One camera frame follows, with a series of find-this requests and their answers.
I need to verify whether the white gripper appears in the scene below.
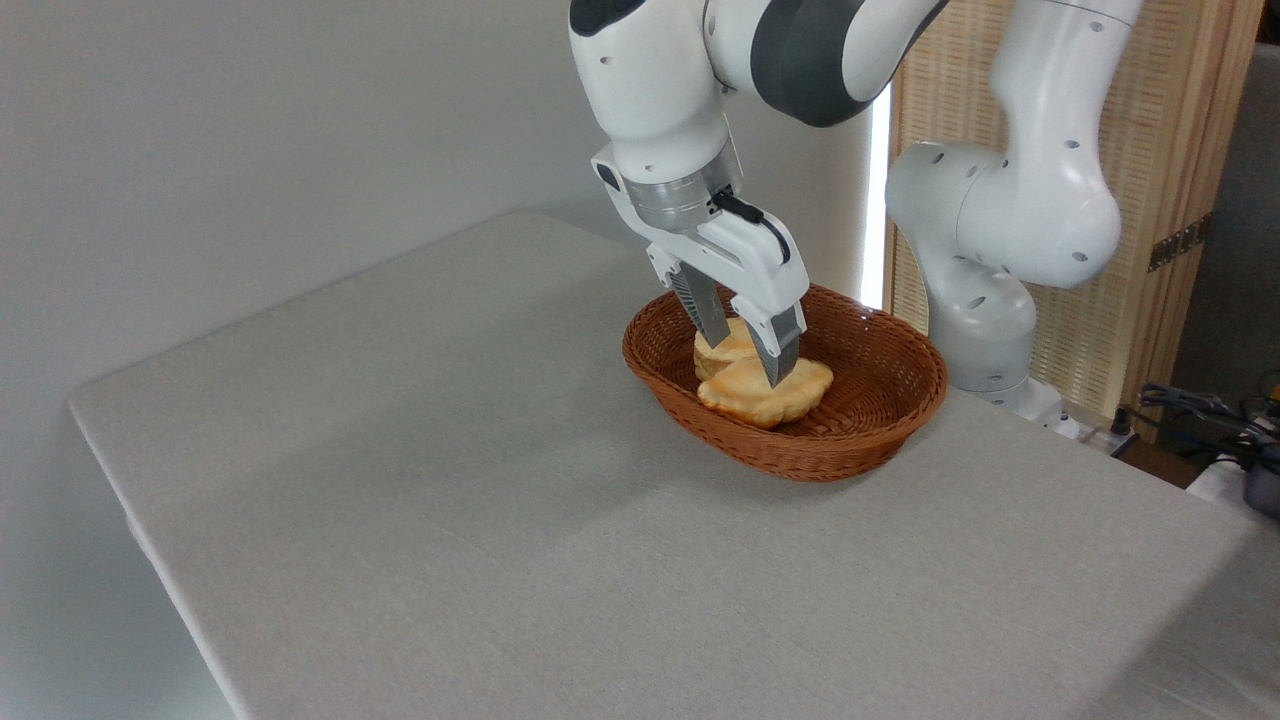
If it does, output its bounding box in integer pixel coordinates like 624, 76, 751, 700
608, 180, 810, 390

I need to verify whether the long braided bread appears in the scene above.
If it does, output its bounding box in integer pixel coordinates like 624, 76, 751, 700
696, 356, 836, 431

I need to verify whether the round bread roll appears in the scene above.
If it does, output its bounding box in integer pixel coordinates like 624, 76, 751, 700
692, 316, 762, 384

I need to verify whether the brown wicker basket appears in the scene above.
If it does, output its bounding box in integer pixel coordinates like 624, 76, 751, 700
621, 274, 950, 484

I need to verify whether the grey tablecloth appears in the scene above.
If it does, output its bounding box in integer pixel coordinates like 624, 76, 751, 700
67, 208, 1280, 720

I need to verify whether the dark metal screen hinge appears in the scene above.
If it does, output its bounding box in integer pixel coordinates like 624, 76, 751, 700
1147, 212, 1215, 274

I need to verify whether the wooden folding screen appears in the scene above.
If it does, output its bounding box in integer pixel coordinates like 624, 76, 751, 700
880, 0, 1267, 443

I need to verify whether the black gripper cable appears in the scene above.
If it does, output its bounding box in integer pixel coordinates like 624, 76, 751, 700
711, 189, 794, 267

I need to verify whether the black cable bundle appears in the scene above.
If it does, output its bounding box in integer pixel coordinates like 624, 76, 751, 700
1138, 382, 1280, 453

